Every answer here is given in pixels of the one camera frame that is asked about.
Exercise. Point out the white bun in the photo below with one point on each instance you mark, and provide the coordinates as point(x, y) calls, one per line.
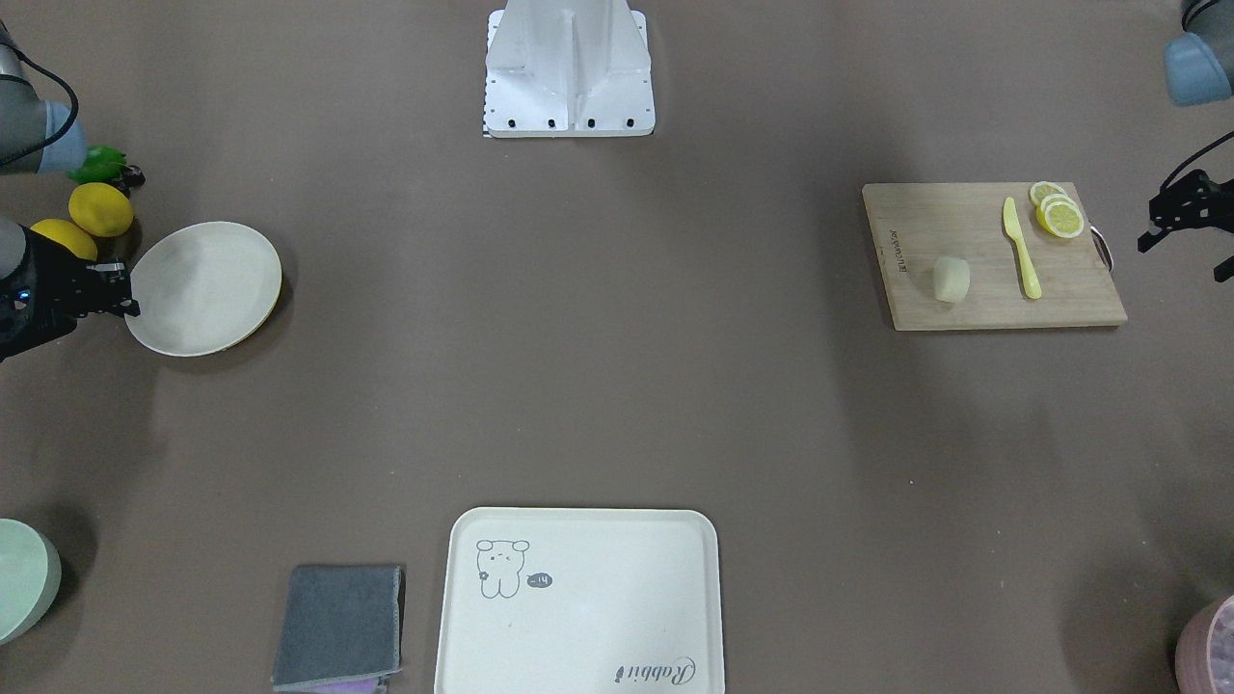
point(951, 279)

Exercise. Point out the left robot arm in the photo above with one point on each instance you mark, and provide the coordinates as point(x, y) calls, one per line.
point(1198, 63)

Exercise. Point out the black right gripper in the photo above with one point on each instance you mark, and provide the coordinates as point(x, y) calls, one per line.
point(50, 286)

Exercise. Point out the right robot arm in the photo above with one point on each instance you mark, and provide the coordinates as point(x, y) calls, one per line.
point(41, 131)

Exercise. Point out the wooden cutting board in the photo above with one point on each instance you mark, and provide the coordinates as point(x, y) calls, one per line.
point(915, 224)

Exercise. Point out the dark grape cluster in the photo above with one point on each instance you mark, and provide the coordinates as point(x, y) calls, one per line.
point(130, 178)

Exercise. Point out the cream round plate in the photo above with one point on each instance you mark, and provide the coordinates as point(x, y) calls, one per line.
point(204, 288)

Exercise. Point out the mint green bowl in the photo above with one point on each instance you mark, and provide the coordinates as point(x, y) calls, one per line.
point(31, 573)

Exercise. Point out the pink ice bucket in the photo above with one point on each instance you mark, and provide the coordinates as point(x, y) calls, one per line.
point(1204, 651)

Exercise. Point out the yellow lemon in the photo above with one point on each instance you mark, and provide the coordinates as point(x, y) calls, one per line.
point(76, 240)
point(101, 210)

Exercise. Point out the green lime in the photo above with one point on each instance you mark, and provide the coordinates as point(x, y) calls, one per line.
point(102, 165)

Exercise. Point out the yellow plastic knife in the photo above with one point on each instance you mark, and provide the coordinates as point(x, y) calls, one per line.
point(1030, 282)

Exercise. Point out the cream rabbit tray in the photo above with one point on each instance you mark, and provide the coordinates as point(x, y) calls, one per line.
point(581, 600)

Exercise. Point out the grey folded cloth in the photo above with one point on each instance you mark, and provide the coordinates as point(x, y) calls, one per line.
point(341, 629)

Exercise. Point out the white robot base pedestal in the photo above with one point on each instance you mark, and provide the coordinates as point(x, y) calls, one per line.
point(568, 69)

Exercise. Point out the yellow lemon lower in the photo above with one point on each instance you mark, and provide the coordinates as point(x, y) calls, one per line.
point(76, 240)

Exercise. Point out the yellow lemon upper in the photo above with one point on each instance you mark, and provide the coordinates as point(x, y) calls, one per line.
point(101, 210)

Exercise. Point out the lemon slice stack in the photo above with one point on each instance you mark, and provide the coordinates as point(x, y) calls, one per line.
point(1056, 211)

